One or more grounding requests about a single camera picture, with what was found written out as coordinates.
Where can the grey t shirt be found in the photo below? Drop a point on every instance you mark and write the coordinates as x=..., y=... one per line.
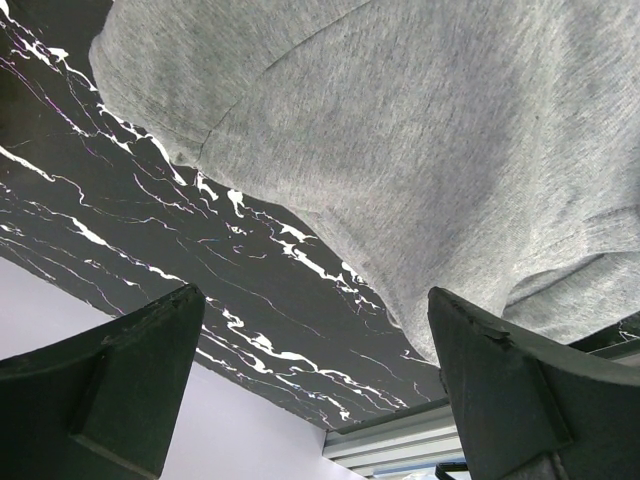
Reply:
x=490, y=148

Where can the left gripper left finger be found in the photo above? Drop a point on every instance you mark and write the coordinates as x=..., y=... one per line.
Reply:
x=102, y=404

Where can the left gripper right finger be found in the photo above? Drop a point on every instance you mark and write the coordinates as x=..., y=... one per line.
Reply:
x=527, y=407

